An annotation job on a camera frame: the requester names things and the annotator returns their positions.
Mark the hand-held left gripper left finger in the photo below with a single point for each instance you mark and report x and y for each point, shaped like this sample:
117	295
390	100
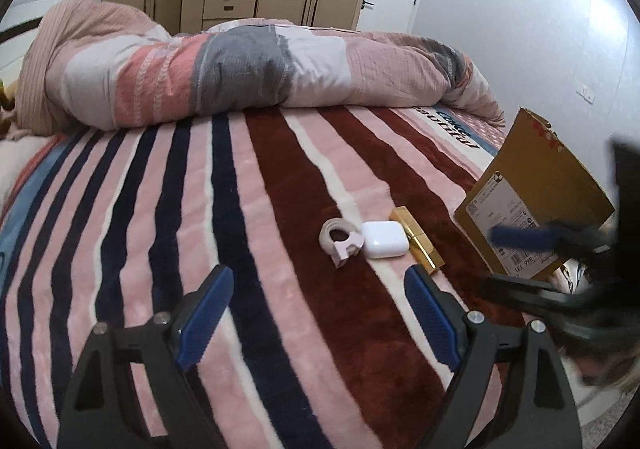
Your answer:
202	314

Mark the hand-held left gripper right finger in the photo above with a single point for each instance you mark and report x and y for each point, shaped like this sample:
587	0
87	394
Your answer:
429	314

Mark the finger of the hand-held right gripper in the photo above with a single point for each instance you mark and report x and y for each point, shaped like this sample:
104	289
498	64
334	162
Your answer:
525	236
520	291

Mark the brown cardboard box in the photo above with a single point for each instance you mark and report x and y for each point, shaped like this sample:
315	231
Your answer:
537	194

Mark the gold rectangular case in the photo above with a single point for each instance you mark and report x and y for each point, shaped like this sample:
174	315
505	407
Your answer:
417	241

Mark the white earbuds case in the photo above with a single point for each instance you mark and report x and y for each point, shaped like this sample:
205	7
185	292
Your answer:
382	239

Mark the pink tape dispenser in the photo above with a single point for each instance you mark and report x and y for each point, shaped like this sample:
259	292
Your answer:
341	239

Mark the striped plush blanket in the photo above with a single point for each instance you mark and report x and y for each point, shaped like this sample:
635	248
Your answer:
240	279

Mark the white bed sheet with print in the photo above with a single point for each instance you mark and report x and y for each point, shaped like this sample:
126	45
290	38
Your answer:
460	126

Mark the pink patchwork duvet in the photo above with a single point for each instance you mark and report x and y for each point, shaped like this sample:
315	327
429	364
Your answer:
210	69

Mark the white wall socket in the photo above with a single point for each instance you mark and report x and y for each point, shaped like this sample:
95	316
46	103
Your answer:
586	91

